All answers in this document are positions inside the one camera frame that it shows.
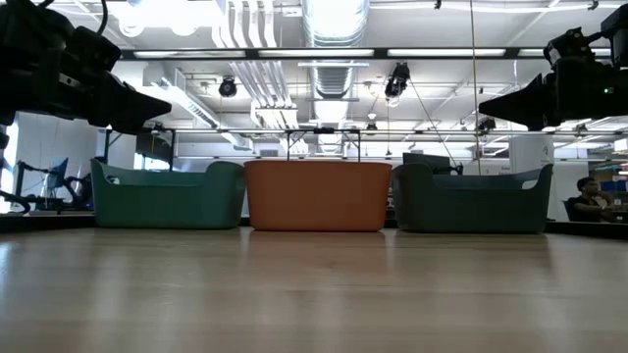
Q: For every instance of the black aluminium table frame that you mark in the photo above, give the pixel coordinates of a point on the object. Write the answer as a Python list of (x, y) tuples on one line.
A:
[(49, 223)]

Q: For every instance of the thin vertical pole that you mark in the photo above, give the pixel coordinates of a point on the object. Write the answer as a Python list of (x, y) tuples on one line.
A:
[(474, 98)]

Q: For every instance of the white cabinet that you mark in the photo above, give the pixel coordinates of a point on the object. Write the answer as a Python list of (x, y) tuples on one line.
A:
[(532, 157)]

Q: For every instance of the shelf with blue bins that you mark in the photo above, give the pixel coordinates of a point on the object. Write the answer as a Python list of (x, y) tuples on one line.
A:
[(615, 186)]

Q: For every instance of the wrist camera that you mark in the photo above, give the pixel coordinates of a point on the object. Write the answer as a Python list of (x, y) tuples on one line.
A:
[(569, 45), (93, 49)]

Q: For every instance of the orange plastic bin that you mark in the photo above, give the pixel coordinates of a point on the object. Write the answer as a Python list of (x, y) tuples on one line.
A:
[(319, 196)]

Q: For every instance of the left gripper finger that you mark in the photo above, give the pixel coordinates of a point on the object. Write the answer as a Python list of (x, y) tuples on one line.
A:
[(132, 110)]

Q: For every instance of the black overhead frame beam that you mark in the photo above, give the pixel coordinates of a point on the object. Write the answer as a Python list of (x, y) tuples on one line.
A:
[(319, 53)]

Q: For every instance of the monitor on arm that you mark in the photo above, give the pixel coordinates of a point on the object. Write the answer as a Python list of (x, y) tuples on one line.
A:
[(58, 171)]

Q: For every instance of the silver ceiling duct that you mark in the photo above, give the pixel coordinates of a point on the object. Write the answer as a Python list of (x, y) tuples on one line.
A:
[(333, 24)]

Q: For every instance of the person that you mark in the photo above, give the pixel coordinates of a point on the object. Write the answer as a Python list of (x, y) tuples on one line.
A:
[(589, 201)]

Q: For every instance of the teal plastic bin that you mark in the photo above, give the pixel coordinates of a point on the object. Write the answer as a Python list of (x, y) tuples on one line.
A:
[(466, 211)]

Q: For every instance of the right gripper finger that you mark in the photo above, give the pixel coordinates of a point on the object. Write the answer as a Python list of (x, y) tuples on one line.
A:
[(525, 105)]

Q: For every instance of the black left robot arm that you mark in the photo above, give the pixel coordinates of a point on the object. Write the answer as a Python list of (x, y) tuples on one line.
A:
[(24, 54)]

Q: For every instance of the black monitor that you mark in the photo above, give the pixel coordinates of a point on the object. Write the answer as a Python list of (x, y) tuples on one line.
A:
[(426, 163)]

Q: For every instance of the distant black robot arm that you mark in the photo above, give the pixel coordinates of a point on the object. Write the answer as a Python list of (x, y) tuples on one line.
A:
[(54, 201)]

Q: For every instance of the black ceiling fixture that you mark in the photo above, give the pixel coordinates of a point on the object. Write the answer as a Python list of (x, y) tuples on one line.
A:
[(397, 81), (486, 123), (227, 87)]

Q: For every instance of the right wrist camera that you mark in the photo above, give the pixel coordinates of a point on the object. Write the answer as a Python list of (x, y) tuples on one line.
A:
[(569, 45)]

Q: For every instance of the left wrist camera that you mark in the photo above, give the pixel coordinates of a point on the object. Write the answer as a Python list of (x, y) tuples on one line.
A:
[(93, 49)]

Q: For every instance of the green plastic bin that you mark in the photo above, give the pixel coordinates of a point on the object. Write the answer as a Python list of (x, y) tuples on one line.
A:
[(167, 201)]

